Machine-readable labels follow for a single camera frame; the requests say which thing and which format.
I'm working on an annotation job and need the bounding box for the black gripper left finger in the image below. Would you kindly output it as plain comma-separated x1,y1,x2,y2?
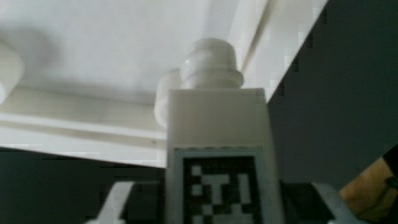
83,181,134,224

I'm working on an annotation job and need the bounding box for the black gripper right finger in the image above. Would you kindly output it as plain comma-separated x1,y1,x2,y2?
312,183,369,224

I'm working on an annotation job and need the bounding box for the white leg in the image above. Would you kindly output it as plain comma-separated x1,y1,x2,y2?
164,38,284,224

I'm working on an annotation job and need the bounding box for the white square tabletop part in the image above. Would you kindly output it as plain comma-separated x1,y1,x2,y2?
0,0,328,167

